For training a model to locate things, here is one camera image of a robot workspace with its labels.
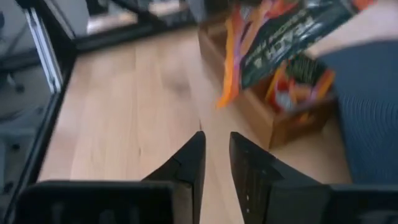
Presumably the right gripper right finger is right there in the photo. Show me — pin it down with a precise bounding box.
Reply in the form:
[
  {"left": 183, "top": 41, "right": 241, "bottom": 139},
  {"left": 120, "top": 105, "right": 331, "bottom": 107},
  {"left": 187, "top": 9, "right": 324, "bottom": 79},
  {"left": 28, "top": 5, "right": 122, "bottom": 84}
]
[{"left": 229, "top": 131, "right": 330, "bottom": 224}]

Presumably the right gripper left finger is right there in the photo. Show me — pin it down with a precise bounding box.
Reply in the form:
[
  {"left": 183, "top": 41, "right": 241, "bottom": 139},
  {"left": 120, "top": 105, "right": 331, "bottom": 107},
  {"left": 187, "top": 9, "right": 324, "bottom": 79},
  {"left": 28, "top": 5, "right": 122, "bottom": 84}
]
[{"left": 142, "top": 131, "right": 206, "bottom": 224}]

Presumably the orange peach tea packet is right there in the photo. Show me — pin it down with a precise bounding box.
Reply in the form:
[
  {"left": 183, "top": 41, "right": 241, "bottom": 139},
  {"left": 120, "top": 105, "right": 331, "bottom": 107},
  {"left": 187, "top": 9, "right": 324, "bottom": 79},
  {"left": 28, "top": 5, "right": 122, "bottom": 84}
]
[
  {"left": 266, "top": 54, "right": 336, "bottom": 113},
  {"left": 216, "top": 0, "right": 357, "bottom": 109}
]

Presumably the wooden compartment organizer box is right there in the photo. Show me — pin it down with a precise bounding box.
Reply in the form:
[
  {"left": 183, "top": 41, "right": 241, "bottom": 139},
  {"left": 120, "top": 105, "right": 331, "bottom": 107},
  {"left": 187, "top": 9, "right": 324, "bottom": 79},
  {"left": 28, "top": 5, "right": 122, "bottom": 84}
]
[{"left": 198, "top": 14, "right": 338, "bottom": 150}]

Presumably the black aluminium rig frame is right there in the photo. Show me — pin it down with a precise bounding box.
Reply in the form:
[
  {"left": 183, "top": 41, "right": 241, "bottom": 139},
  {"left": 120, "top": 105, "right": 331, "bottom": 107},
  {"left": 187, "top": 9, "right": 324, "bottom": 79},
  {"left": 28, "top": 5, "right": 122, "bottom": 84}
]
[{"left": 6, "top": 0, "right": 200, "bottom": 224}]

